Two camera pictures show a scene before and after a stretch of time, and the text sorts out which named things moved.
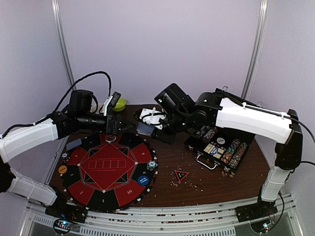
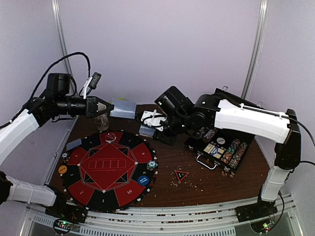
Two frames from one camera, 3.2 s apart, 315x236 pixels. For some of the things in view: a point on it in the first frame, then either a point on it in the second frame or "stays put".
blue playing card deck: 144,129 stays put
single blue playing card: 74,144 stays put
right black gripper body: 162,132 stays put
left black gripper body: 84,120 -> 63,106
